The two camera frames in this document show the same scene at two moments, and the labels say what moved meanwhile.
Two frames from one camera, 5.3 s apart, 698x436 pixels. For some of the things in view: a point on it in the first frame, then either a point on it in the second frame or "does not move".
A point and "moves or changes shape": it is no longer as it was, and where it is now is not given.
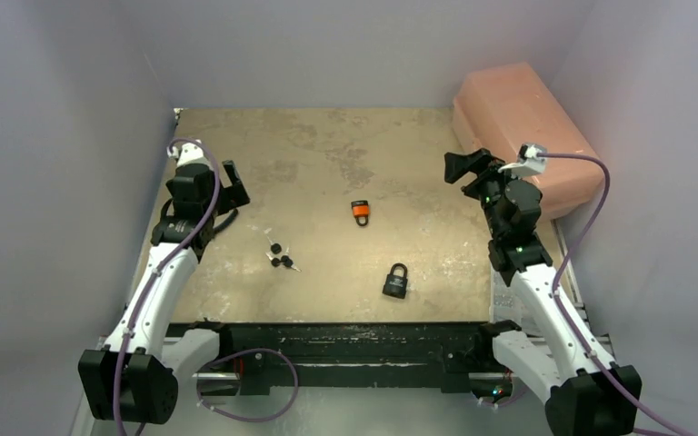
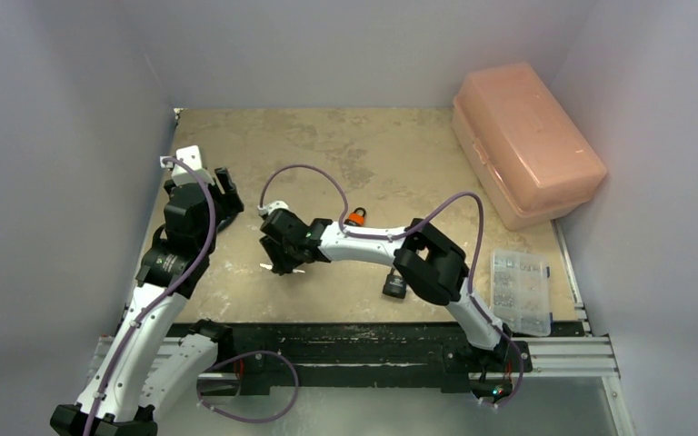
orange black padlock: (361, 210) moves or changes shape
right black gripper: (480, 174) -> (274, 250)
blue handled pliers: (224, 220) does not move
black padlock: (394, 285) does not move
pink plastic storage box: (500, 108) does not move
